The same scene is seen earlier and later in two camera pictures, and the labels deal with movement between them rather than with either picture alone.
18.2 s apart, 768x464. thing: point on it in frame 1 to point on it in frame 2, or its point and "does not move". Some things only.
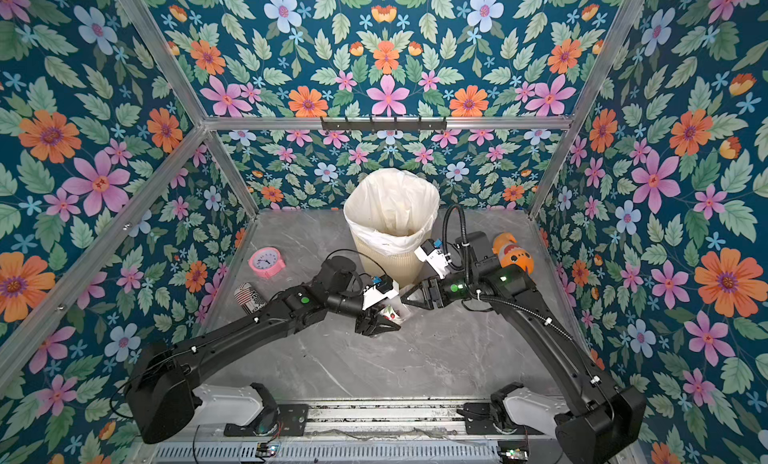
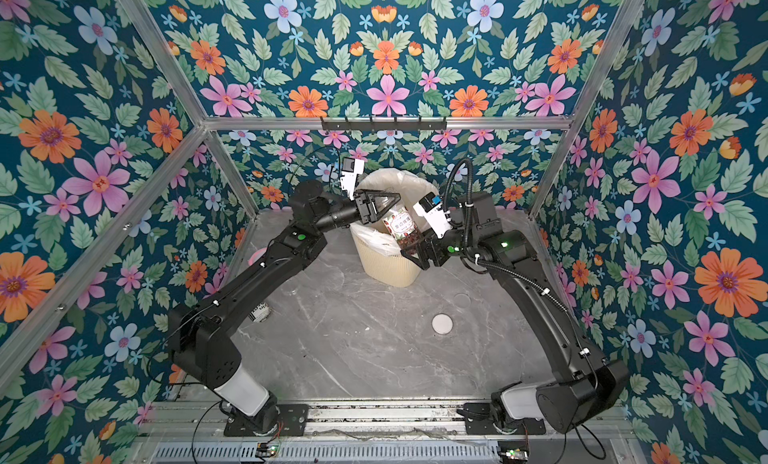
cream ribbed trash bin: [403, 267] does not move
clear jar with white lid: [395, 311] to [401, 224]
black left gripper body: [363, 321] to [360, 211]
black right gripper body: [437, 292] to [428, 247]
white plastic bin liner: [393, 210] does not move
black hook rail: [384, 125] does not move
